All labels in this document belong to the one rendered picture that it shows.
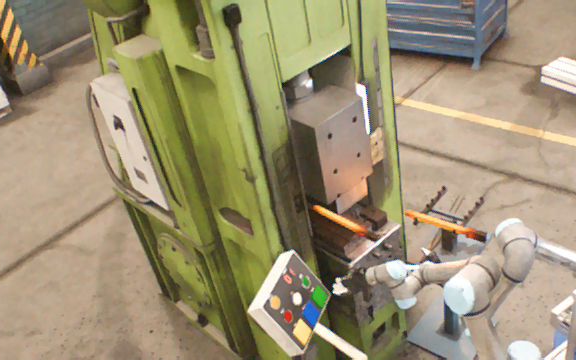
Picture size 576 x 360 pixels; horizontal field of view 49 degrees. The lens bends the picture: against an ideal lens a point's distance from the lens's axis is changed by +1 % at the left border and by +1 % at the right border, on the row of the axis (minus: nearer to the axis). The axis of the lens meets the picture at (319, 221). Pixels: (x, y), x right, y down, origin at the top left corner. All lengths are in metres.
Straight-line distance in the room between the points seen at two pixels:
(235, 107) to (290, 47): 0.34
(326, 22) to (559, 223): 2.53
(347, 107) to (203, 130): 0.65
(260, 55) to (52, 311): 2.87
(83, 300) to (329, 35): 2.82
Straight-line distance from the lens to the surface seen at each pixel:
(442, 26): 6.52
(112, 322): 4.48
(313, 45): 2.64
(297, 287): 2.64
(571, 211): 4.73
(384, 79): 3.04
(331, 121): 2.61
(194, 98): 2.78
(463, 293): 2.12
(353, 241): 3.02
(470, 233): 3.06
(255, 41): 2.43
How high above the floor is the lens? 2.96
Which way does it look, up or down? 39 degrees down
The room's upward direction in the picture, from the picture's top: 11 degrees counter-clockwise
